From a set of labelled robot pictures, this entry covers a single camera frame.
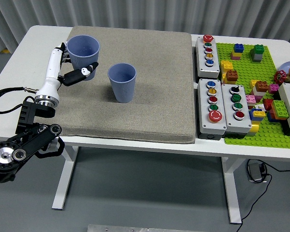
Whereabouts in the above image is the green grey brick stack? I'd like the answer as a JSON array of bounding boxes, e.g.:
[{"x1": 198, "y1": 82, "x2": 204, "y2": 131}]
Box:
[{"x1": 249, "y1": 44, "x2": 265, "y2": 63}]

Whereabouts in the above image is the blue ribbed plastic cup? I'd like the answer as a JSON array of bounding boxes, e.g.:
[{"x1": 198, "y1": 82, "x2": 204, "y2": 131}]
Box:
[
  {"x1": 67, "y1": 35, "x2": 100, "y2": 81},
  {"x1": 108, "y1": 63, "x2": 137, "y2": 104}
]

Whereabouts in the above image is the grey power adapter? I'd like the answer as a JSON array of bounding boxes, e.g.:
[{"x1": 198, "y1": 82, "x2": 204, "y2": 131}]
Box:
[{"x1": 246, "y1": 162, "x2": 266, "y2": 184}]

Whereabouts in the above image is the blue yellow pink brick stack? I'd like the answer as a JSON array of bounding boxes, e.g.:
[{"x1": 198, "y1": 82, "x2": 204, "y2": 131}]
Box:
[{"x1": 230, "y1": 43, "x2": 245, "y2": 61}]

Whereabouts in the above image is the pink toy brick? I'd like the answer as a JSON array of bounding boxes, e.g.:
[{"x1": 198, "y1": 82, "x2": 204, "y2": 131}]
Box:
[{"x1": 267, "y1": 83, "x2": 280, "y2": 95}]

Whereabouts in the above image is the brown white yellow brick stack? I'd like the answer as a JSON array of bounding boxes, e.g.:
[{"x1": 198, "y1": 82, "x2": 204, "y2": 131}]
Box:
[{"x1": 249, "y1": 79, "x2": 269, "y2": 97}]

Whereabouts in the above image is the green toy brick baseplate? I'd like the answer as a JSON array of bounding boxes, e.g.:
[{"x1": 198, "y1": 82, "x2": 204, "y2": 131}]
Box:
[{"x1": 216, "y1": 42, "x2": 290, "y2": 148}]

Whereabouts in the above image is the grey-brown fabric mat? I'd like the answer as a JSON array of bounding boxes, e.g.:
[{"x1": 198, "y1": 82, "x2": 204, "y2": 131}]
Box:
[{"x1": 30, "y1": 25, "x2": 196, "y2": 145}]

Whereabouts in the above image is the red toy brick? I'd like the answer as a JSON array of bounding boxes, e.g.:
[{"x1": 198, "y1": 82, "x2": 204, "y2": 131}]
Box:
[{"x1": 262, "y1": 98, "x2": 274, "y2": 112}]

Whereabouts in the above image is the light blue plate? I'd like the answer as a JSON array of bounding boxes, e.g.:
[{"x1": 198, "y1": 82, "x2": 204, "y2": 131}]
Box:
[{"x1": 278, "y1": 61, "x2": 290, "y2": 73}]

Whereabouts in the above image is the grey button control box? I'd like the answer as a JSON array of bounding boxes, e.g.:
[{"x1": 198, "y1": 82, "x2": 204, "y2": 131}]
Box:
[{"x1": 277, "y1": 83, "x2": 290, "y2": 136}]

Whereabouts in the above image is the four-button box with switch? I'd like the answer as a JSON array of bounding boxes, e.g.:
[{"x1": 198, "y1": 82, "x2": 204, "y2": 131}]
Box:
[{"x1": 221, "y1": 83, "x2": 253, "y2": 139}]

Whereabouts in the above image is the yellow toy brick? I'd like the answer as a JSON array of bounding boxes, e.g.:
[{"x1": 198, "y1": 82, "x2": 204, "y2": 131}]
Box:
[{"x1": 249, "y1": 120, "x2": 260, "y2": 136}]

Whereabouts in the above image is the white table leg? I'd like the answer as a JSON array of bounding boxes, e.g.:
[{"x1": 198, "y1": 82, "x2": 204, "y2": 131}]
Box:
[
  {"x1": 52, "y1": 145, "x2": 79, "y2": 210},
  {"x1": 221, "y1": 156, "x2": 242, "y2": 224}
]

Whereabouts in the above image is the red valve handwheel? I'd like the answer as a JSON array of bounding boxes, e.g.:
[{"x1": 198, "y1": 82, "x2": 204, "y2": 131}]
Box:
[{"x1": 273, "y1": 70, "x2": 287, "y2": 85}]

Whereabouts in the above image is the grey pleated curtain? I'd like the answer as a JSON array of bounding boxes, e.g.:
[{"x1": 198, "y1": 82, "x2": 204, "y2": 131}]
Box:
[{"x1": 0, "y1": 0, "x2": 290, "y2": 53}]

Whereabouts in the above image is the brown toy brick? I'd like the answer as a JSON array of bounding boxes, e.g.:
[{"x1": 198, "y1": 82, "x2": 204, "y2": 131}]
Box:
[{"x1": 225, "y1": 70, "x2": 239, "y2": 82}]

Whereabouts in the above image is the black power cable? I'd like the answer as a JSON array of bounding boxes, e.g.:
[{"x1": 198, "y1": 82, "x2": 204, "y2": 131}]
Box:
[{"x1": 235, "y1": 159, "x2": 290, "y2": 232}]

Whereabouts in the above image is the green orange brick stack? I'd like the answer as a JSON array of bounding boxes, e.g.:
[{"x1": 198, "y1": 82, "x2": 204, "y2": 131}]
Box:
[{"x1": 266, "y1": 100, "x2": 290, "y2": 123}]

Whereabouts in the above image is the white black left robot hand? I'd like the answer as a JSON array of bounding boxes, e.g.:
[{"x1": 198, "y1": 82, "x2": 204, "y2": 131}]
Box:
[{"x1": 35, "y1": 42, "x2": 99, "y2": 100}]

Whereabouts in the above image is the five-button control box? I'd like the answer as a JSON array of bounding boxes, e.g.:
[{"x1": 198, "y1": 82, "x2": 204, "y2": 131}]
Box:
[
  {"x1": 197, "y1": 78, "x2": 227, "y2": 140},
  {"x1": 195, "y1": 34, "x2": 221, "y2": 79}
]

